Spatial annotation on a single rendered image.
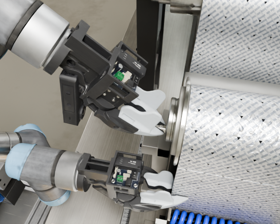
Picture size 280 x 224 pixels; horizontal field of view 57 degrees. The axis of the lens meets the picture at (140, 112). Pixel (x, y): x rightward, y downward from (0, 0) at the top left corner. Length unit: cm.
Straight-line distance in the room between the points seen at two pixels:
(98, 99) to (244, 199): 31
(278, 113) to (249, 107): 4
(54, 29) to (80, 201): 52
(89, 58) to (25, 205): 131
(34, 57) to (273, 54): 43
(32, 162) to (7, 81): 207
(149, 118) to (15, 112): 195
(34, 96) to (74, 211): 170
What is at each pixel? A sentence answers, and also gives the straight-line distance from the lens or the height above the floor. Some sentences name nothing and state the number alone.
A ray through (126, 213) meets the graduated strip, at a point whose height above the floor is 90.
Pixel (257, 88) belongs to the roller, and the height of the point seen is 123.
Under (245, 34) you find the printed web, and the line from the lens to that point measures 54.
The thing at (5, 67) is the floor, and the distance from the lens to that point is 274.
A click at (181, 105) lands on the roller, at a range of 38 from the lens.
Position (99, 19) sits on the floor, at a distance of 315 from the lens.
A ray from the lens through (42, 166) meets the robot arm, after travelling 54.
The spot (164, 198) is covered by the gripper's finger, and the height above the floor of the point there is 112.
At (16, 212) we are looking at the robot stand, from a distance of 160.
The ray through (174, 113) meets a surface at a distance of 40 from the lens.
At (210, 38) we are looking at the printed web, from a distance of 54.
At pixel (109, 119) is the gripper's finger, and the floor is 129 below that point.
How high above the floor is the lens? 159
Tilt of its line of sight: 50 degrees down
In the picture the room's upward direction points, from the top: straight up
